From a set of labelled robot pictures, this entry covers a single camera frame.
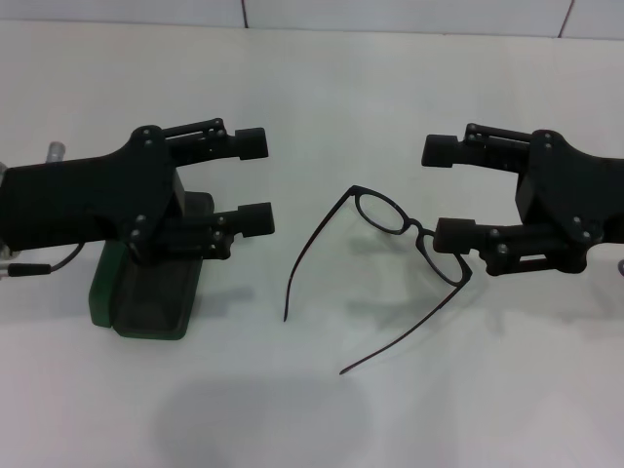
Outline green glasses case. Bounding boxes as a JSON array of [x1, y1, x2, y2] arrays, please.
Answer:
[[87, 189, 216, 342]]

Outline left gripper cable with connector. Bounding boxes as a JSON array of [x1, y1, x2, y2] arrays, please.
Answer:
[[0, 242, 84, 283]]

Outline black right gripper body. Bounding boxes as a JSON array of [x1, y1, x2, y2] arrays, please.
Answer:
[[514, 128, 624, 248]]

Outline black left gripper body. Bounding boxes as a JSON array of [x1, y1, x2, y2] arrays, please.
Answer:
[[0, 125, 186, 265]]

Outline black glasses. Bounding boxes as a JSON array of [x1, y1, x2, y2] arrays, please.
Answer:
[[283, 184, 473, 375]]

